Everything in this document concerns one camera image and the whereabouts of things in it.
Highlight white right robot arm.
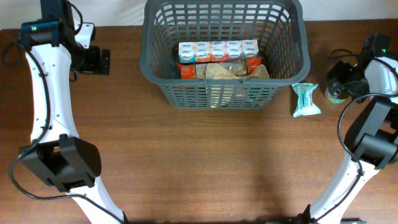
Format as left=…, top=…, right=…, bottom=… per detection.
left=292, top=57, right=397, bottom=223

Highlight grey plastic basket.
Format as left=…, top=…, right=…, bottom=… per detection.
left=139, top=0, right=310, bottom=109

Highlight Kleenex tissue multipack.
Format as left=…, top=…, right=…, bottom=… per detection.
left=178, top=39, right=259, bottom=64

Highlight orange pasta packet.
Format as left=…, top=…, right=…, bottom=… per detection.
left=177, top=57, right=264, bottom=80

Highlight metal tin can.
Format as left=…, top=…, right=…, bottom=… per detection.
left=325, top=82, right=349, bottom=104

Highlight teal wet wipes packet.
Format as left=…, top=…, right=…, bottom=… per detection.
left=292, top=83, right=321, bottom=118

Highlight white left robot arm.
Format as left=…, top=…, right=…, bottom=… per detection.
left=16, top=0, right=127, bottom=223

